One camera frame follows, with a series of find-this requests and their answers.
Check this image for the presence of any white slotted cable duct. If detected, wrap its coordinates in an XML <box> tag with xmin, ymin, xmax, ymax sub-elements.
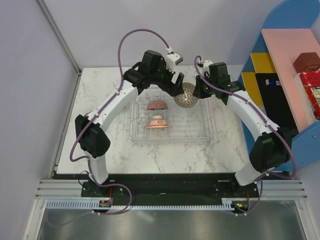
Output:
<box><xmin>46</xmin><ymin>199</ymin><xmax>249</xmax><ymax>211</ymax></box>

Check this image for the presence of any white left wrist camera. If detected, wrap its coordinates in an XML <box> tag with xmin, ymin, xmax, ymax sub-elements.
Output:
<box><xmin>164</xmin><ymin>47</ymin><xmax>183</xmax><ymax>73</ymax></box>

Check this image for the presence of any dark red box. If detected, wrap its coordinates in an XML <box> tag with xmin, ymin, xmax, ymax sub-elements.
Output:
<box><xmin>293</xmin><ymin>52</ymin><xmax>320</xmax><ymax>74</ymax></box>

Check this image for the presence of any orange white floral bowl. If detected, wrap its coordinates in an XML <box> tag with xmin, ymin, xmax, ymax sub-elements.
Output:
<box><xmin>146</xmin><ymin>115</ymin><xmax>169</xmax><ymax>129</ymax></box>

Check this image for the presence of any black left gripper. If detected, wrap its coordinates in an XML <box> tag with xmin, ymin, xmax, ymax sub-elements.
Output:
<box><xmin>150</xmin><ymin>60</ymin><xmax>184</xmax><ymax>97</ymax></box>

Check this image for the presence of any aluminium corner post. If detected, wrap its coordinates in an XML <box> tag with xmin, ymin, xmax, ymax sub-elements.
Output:
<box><xmin>35</xmin><ymin>0</ymin><xmax>82</xmax><ymax>76</ymax></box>

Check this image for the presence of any red floral pattern bowl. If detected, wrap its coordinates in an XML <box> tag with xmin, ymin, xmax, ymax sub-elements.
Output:
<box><xmin>146</xmin><ymin>99</ymin><xmax>169</xmax><ymax>111</ymax></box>

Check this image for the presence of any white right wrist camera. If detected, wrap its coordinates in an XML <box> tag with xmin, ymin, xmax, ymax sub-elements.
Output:
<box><xmin>199</xmin><ymin>60</ymin><xmax>213</xmax><ymax>76</ymax></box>

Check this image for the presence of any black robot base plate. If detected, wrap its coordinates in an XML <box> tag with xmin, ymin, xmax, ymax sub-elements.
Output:
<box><xmin>81</xmin><ymin>173</ymin><xmax>259</xmax><ymax>205</ymax></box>

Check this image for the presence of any brown lattice pattern bowl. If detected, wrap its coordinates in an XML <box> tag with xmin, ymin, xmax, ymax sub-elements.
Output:
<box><xmin>173</xmin><ymin>82</ymin><xmax>198</xmax><ymax>108</ymax></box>

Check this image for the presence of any aluminium rail frame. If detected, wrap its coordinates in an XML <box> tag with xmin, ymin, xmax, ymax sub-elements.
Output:
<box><xmin>23</xmin><ymin>179</ymin><xmax>320</xmax><ymax>240</ymax></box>

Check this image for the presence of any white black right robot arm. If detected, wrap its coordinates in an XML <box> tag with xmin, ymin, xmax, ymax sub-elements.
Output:
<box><xmin>193</xmin><ymin>56</ymin><xmax>294</xmax><ymax>197</ymax></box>

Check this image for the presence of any red christmas tin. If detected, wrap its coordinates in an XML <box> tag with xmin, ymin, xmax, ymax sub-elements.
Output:
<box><xmin>299</xmin><ymin>71</ymin><xmax>320</xmax><ymax>118</ymax></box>

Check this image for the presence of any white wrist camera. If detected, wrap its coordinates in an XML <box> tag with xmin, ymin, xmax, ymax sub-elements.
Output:
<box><xmin>164</xmin><ymin>47</ymin><xmax>183</xmax><ymax>73</ymax></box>
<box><xmin>199</xmin><ymin>60</ymin><xmax>213</xmax><ymax>76</ymax></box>

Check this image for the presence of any clear wire dish rack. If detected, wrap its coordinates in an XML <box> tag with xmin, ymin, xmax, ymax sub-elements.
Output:
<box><xmin>129</xmin><ymin>87</ymin><xmax>213</xmax><ymax>145</ymax></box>

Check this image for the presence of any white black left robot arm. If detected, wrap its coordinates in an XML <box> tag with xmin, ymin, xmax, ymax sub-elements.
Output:
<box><xmin>75</xmin><ymin>50</ymin><xmax>184</xmax><ymax>197</ymax></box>

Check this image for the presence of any blue toy shelf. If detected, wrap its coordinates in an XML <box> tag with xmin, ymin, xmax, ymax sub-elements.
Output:
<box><xmin>238</xmin><ymin>0</ymin><xmax>320</xmax><ymax>171</ymax></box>

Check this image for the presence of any black board with markers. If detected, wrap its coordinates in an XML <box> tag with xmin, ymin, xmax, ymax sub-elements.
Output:
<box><xmin>255</xmin><ymin>73</ymin><xmax>299</xmax><ymax>137</ymax></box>

